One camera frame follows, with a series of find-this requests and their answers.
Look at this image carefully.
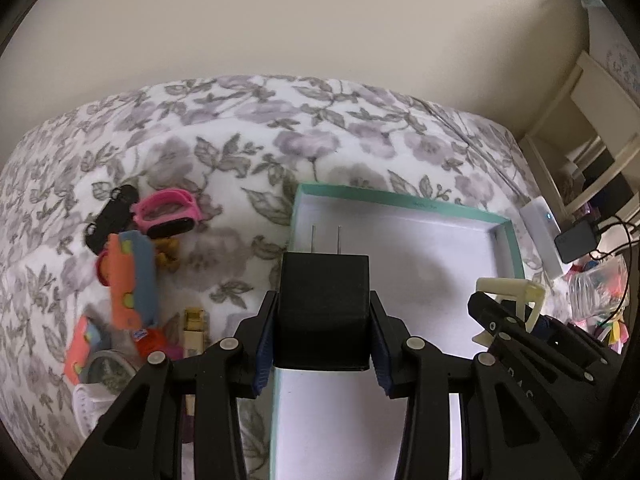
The cream plastic toy chair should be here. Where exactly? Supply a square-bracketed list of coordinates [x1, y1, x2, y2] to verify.
[468, 278, 546, 348]

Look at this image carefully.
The small orange blue toy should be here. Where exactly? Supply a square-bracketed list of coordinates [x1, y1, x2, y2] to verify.
[64, 315, 104, 386]

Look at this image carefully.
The gold patterned lighter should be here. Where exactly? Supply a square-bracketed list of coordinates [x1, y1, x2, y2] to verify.
[182, 308, 208, 359]

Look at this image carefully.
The orange blue toy car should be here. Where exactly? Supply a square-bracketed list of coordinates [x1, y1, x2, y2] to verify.
[96, 231, 160, 330]

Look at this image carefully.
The pink brown dog figurine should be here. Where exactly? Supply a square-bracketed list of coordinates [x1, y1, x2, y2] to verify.
[153, 237, 180, 273]

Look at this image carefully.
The black power adapter plug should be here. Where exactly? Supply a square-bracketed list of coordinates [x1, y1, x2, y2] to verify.
[272, 228, 371, 373]

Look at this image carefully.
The black toy car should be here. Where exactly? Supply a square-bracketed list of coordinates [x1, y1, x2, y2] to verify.
[85, 184, 140, 255]

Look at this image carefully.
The pink smart wristband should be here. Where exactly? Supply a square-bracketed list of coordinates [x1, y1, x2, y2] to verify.
[130, 188, 203, 240]

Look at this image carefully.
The colourful clutter pile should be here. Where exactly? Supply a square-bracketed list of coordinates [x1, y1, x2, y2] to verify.
[568, 255, 630, 354]

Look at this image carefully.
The black charger block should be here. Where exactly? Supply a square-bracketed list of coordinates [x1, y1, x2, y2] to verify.
[554, 220, 600, 263]

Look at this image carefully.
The white power bank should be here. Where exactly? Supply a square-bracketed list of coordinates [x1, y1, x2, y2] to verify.
[520, 196, 570, 281]

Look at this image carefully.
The teal white cardboard box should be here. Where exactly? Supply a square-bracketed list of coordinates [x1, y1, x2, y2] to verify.
[270, 184, 524, 479]

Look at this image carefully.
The cream wooden shelf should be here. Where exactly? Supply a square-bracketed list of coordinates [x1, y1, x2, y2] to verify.
[520, 51, 639, 224]

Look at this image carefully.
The floral grey white blanket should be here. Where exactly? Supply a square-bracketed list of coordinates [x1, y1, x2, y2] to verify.
[1, 76, 542, 479]

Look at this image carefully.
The white paper booklet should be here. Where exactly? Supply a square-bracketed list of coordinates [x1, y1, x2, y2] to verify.
[580, 0, 640, 104]

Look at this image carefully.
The black cable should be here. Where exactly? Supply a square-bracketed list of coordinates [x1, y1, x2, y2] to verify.
[589, 213, 640, 326]

